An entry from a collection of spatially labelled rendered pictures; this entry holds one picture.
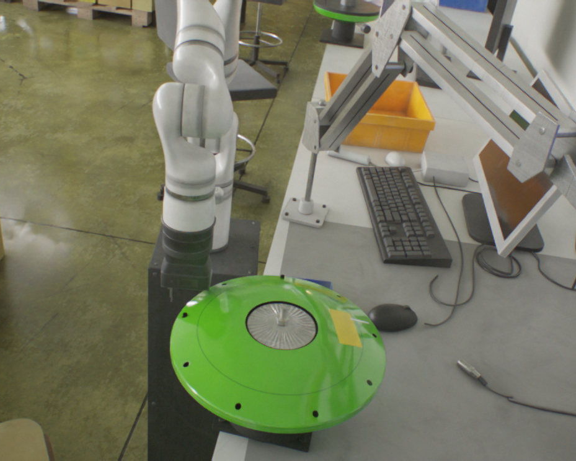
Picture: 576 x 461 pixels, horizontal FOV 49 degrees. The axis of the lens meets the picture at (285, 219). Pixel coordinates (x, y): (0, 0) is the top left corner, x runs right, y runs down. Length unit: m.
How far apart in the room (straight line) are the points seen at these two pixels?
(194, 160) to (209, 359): 0.27
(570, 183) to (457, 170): 1.00
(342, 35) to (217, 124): 2.19
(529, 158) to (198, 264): 0.48
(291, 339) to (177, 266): 0.21
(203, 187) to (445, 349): 0.58
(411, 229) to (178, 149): 0.77
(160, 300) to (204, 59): 0.73
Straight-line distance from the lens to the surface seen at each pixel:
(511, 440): 1.12
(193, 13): 0.93
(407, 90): 2.23
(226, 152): 1.33
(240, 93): 2.99
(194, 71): 0.89
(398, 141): 1.93
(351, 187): 1.68
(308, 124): 1.40
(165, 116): 0.83
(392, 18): 1.09
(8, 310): 2.69
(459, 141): 2.12
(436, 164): 1.80
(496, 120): 0.91
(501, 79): 0.89
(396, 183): 1.69
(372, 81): 1.16
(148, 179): 3.53
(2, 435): 1.42
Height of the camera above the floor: 1.69
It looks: 31 degrees down
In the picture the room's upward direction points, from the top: 8 degrees clockwise
